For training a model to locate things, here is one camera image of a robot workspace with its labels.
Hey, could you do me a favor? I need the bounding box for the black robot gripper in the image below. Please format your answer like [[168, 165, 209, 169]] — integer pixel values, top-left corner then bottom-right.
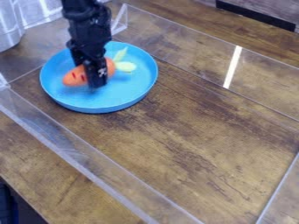
[[63, 5, 112, 88]]

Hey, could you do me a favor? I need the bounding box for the orange toy carrot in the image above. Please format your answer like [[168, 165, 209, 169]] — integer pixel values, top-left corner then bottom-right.
[[61, 48, 136, 87]]

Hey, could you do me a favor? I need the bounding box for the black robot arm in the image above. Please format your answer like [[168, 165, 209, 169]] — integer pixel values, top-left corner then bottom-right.
[[59, 0, 112, 89]]

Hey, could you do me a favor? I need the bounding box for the blue round plastic tray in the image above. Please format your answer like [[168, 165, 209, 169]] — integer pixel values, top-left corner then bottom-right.
[[39, 41, 158, 114]]

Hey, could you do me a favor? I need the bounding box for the white checked curtain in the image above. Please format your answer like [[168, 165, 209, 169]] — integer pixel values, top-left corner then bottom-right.
[[0, 0, 61, 53]]

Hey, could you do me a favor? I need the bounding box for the dark baseboard strip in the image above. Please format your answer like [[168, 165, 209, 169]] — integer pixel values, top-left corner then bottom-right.
[[216, 0, 294, 32]]

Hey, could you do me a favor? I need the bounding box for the clear acrylic barrier wall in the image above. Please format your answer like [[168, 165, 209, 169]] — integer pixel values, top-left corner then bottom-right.
[[0, 0, 299, 224]]

